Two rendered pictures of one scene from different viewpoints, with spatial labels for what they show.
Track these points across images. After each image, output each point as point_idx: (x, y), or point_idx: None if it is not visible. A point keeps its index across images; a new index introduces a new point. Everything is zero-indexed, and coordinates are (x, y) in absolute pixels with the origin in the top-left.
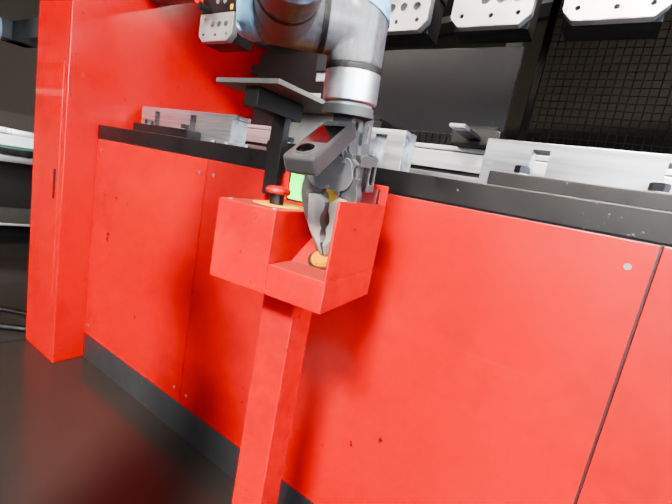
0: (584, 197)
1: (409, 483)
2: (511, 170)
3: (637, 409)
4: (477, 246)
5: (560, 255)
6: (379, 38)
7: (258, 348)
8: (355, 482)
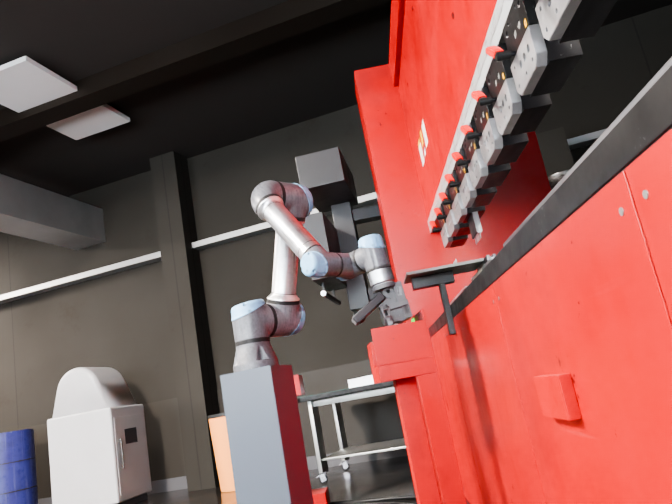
0: None
1: None
2: None
3: (521, 388)
4: (480, 321)
5: (487, 309)
6: (373, 256)
7: (400, 418)
8: None
